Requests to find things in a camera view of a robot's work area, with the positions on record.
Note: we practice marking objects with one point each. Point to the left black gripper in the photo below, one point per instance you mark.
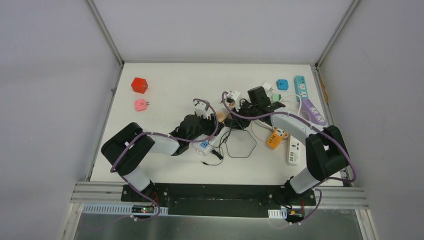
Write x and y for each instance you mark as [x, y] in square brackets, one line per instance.
[205, 122]

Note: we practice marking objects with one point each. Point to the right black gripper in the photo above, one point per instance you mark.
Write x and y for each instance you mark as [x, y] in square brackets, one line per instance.
[239, 123]

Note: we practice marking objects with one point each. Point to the long white power strip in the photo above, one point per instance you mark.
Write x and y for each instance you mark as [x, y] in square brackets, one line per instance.
[205, 147]

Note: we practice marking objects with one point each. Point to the orange power strip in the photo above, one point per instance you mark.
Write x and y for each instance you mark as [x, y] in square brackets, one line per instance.
[276, 138]

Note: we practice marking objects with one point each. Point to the pink adapter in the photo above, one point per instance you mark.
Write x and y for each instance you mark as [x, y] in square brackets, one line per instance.
[141, 105]

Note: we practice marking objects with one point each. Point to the red cube plug adapter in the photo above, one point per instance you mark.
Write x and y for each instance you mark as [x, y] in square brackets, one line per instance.
[139, 85]

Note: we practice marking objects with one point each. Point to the tan cube adapter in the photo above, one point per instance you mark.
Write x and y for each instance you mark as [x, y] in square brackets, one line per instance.
[221, 116]

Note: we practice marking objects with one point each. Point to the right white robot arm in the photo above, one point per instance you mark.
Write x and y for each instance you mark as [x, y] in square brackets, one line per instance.
[325, 149]

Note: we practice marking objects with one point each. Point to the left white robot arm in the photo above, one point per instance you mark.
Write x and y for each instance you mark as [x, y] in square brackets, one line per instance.
[127, 148]

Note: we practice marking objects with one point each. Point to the green plug adapter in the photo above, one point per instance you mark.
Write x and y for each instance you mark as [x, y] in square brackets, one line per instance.
[276, 98]

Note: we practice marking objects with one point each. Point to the white charger plug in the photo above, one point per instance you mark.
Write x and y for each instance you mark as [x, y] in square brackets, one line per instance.
[267, 87]

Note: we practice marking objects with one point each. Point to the blue plug adapter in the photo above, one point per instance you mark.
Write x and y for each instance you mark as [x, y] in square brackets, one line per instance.
[282, 84]

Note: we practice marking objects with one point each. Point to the teal power strip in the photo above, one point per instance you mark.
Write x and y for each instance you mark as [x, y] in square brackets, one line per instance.
[300, 86]

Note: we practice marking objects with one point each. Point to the purple power strip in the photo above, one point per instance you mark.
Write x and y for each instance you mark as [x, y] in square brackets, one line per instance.
[314, 115]

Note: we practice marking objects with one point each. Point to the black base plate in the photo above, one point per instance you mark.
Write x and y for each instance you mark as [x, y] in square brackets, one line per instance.
[226, 200]

